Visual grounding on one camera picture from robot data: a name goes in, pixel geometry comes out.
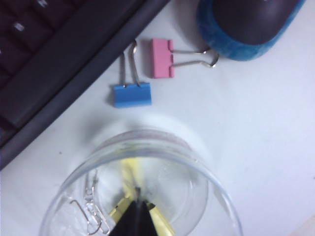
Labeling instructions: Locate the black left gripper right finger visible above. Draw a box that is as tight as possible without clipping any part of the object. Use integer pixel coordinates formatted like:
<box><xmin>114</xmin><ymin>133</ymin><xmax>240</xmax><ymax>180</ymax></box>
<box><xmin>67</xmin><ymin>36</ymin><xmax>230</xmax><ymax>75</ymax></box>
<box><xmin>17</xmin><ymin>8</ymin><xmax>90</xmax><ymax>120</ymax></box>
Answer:
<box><xmin>139</xmin><ymin>188</ymin><xmax>158</xmax><ymax>236</ymax></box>

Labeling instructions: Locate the pink binder clip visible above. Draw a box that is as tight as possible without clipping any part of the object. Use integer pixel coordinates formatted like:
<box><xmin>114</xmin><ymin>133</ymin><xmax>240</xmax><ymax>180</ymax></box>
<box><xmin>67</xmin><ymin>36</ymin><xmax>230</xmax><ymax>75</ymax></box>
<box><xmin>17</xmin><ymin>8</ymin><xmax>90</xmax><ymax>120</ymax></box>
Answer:
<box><xmin>149</xmin><ymin>38</ymin><xmax>220</xmax><ymax>79</ymax></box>

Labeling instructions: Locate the round transparent plastic jar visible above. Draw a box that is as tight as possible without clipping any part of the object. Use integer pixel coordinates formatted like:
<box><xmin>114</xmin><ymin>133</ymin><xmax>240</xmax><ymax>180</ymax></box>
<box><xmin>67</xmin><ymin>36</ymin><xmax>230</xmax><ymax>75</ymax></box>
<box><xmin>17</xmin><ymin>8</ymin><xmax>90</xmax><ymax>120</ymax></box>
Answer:
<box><xmin>40</xmin><ymin>129</ymin><xmax>244</xmax><ymax>236</ymax></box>

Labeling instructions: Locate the blue binder clip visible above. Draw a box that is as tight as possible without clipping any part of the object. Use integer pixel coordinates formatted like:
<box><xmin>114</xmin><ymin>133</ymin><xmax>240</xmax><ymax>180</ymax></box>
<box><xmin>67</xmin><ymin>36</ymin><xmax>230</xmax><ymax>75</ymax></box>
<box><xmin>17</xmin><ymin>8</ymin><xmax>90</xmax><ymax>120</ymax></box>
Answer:
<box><xmin>113</xmin><ymin>40</ymin><xmax>152</xmax><ymax>109</ymax></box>

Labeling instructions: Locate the white raised desk board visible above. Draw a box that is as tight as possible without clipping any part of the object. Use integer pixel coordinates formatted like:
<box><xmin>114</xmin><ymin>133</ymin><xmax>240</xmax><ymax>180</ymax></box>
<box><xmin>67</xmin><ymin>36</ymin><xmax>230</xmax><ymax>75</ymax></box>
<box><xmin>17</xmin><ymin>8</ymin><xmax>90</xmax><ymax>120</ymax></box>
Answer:
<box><xmin>0</xmin><ymin>0</ymin><xmax>315</xmax><ymax>236</ymax></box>

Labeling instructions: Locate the silver paper clip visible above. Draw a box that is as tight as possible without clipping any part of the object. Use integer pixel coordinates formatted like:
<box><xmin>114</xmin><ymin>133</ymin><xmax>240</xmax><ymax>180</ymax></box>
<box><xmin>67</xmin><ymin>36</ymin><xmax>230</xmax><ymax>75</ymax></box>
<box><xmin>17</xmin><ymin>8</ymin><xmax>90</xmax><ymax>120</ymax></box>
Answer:
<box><xmin>70</xmin><ymin>199</ymin><xmax>111</xmax><ymax>234</ymax></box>

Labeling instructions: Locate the black computer keyboard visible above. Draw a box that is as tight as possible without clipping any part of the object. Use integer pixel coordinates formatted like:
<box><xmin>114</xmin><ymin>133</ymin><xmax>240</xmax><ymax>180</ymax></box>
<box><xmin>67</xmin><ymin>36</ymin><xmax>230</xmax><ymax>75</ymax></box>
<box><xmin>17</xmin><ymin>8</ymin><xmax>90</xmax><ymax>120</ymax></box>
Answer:
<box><xmin>0</xmin><ymin>0</ymin><xmax>170</xmax><ymax>170</ymax></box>

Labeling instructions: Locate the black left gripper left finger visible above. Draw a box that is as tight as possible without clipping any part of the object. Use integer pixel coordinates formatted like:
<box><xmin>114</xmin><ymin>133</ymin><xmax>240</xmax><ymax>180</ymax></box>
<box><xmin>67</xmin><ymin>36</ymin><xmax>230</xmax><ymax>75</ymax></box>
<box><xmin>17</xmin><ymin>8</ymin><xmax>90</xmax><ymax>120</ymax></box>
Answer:
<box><xmin>109</xmin><ymin>188</ymin><xmax>140</xmax><ymax>236</ymax></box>

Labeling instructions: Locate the blue and black mouse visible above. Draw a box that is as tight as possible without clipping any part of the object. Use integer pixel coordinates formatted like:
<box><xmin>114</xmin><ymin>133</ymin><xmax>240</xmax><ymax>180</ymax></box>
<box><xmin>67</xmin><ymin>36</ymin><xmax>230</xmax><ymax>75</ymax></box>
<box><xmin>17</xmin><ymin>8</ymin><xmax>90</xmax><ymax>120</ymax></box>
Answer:
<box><xmin>196</xmin><ymin>0</ymin><xmax>307</xmax><ymax>61</ymax></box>

